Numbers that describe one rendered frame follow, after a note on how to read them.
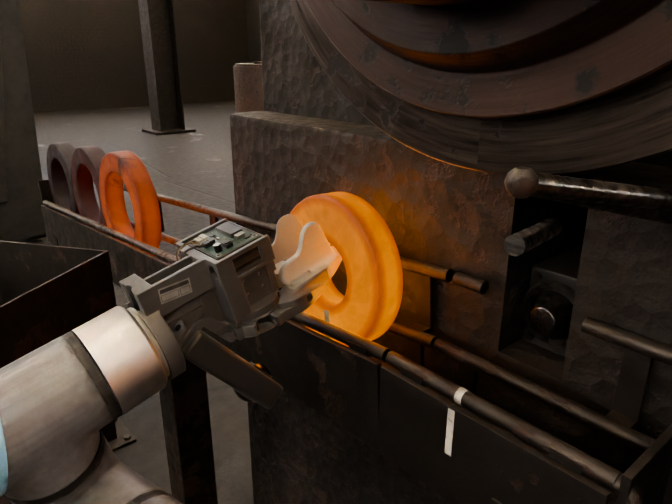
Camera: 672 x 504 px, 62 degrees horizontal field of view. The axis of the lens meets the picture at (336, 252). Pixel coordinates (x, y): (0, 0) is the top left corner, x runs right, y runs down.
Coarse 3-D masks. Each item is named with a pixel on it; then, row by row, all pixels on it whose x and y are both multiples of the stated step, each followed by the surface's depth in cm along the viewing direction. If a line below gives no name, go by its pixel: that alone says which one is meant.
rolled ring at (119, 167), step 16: (112, 160) 91; (128, 160) 89; (112, 176) 95; (128, 176) 87; (144, 176) 88; (112, 192) 98; (128, 192) 89; (144, 192) 87; (112, 208) 99; (144, 208) 87; (112, 224) 98; (128, 224) 100; (144, 224) 88; (160, 224) 89; (144, 240) 89; (160, 240) 91
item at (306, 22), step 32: (288, 0) 46; (320, 32) 44; (320, 64) 45; (352, 96) 43; (384, 96) 40; (640, 96) 27; (384, 128) 41; (416, 128) 39; (448, 128) 37; (480, 128) 35; (512, 128) 33; (544, 128) 32; (576, 128) 30; (608, 128) 29; (640, 128) 28; (448, 160) 37; (480, 160) 35; (512, 160) 34; (544, 160) 32; (576, 160) 31; (608, 160) 29
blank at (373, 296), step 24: (336, 192) 55; (312, 216) 56; (336, 216) 53; (360, 216) 51; (336, 240) 53; (360, 240) 51; (384, 240) 51; (360, 264) 51; (384, 264) 50; (336, 288) 60; (360, 288) 52; (384, 288) 50; (312, 312) 58; (336, 312) 55; (360, 312) 52; (384, 312) 51
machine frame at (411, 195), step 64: (256, 128) 72; (320, 128) 62; (256, 192) 75; (320, 192) 64; (384, 192) 56; (448, 192) 50; (448, 256) 52; (512, 256) 47; (640, 256) 39; (448, 320) 54; (512, 320) 50; (576, 320) 43; (640, 320) 40; (576, 384) 45; (256, 448) 93; (320, 448) 77
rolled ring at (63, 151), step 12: (60, 144) 118; (48, 156) 124; (60, 156) 116; (48, 168) 126; (60, 168) 126; (60, 180) 127; (60, 192) 127; (72, 192) 115; (60, 204) 126; (72, 204) 117
